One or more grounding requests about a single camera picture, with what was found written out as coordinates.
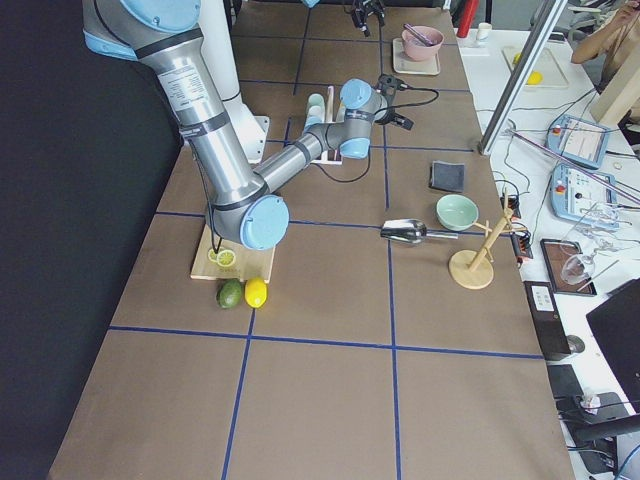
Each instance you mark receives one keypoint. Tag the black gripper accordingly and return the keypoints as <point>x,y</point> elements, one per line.
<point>363,15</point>
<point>387,113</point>

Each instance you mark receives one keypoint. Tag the mint green cup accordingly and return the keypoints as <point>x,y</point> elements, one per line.
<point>316,105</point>

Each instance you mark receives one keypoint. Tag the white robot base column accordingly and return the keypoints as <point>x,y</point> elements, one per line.
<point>235,85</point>

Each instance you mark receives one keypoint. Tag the small paper cup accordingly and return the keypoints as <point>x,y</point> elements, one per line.
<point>483,31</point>

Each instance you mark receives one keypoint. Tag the pink bowl with ice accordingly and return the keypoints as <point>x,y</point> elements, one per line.
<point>415,49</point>

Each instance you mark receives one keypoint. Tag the beige plastic tray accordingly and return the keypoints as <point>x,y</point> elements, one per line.
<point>402,63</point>

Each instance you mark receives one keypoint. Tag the grey cloth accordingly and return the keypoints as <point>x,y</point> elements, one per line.
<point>447,176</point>

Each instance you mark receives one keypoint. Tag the red bottle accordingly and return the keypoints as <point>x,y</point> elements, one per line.
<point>468,12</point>

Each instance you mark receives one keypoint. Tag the green bowl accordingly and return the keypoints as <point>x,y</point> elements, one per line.
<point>456,212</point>

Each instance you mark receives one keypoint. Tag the steel scoop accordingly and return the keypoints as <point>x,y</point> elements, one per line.
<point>412,231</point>

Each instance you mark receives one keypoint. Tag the lemon on side tray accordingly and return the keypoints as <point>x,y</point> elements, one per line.
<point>535,78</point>

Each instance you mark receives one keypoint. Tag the white side tray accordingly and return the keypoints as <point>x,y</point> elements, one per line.
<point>550,75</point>

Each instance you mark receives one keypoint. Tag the wooden mug tree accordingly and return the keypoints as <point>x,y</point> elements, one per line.
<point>474,269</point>

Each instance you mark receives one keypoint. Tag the teach pendant upper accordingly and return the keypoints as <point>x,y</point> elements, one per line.
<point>581,141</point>

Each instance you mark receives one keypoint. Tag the teach pendant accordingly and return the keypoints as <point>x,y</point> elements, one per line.
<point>581,141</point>
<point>573,193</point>

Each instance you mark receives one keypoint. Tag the teach pendant lower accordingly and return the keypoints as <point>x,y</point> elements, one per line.
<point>573,193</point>

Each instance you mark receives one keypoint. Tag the wooden cutting board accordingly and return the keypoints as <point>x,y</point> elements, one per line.
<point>249,263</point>

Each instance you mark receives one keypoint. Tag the lemon slice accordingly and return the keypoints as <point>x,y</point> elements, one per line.
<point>227,258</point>
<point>213,256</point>

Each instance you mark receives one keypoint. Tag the wine glass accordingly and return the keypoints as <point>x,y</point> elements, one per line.
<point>595,231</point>

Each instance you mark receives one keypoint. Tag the avocado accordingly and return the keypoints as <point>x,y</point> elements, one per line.
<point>229,294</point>

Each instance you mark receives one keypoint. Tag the aluminium frame post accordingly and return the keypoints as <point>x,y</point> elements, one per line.
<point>543,26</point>

